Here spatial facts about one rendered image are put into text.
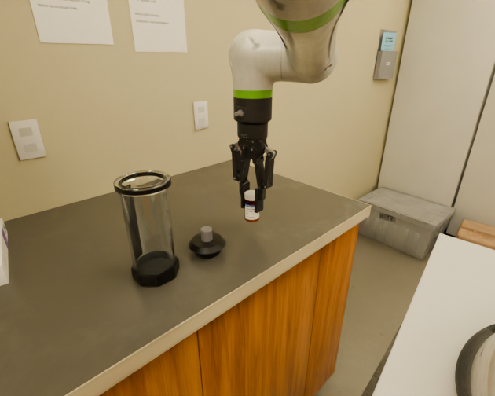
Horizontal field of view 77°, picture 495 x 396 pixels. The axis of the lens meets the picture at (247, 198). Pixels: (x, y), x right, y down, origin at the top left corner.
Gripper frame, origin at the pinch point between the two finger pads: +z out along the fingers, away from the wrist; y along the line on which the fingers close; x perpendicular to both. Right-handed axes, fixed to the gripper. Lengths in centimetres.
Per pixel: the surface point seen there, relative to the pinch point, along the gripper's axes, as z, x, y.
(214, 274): 10.0, -21.0, 5.4
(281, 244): 9.9, -1.3, 10.8
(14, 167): -4, -34, -63
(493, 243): 75, 175, 65
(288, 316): 35.2, 1.3, 12.9
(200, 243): 6.4, -17.9, -1.8
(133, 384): 20.5, -43.9, 6.3
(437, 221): 71, 176, 32
